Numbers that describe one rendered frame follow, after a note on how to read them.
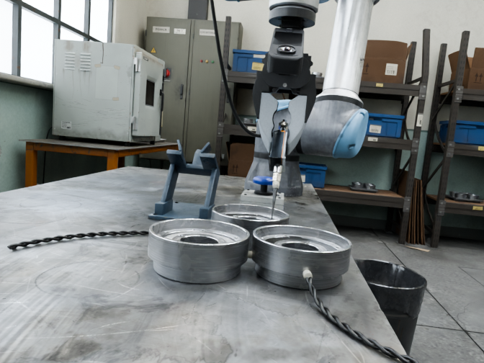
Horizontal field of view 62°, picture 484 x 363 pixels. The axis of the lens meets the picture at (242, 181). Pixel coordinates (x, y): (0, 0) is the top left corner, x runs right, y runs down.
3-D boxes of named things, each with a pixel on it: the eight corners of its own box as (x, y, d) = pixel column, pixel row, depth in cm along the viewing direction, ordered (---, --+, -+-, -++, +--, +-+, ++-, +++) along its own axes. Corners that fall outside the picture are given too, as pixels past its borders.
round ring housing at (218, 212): (286, 235, 59) (289, 208, 59) (287, 256, 49) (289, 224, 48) (216, 227, 60) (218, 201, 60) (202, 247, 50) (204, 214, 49)
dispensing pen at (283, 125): (261, 209, 54) (274, 111, 62) (262, 221, 58) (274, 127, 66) (277, 212, 54) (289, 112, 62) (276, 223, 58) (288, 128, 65)
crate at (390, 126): (390, 138, 417) (393, 117, 415) (401, 139, 380) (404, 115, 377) (340, 134, 422) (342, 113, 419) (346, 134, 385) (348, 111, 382)
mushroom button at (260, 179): (273, 209, 66) (276, 178, 65) (249, 206, 66) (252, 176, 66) (274, 204, 70) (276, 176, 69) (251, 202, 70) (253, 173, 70)
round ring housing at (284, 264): (248, 254, 49) (251, 221, 48) (334, 261, 49) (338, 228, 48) (250, 288, 38) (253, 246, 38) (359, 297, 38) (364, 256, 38)
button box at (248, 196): (281, 226, 65) (284, 196, 64) (238, 222, 65) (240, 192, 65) (281, 216, 73) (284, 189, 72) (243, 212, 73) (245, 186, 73)
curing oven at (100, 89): (140, 148, 259) (145, 45, 251) (51, 140, 265) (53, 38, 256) (167, 145, 320) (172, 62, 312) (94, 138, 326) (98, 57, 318)
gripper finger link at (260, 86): (278, 122, 62) (289, 66, 61) (278, 122, 61) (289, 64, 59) (249, 117, 63) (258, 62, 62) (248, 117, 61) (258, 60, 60)
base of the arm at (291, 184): (246, 184, 111) (250, 149, 110) (301, 190, 110) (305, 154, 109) (240, 192, 96) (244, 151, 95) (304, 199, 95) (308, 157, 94)
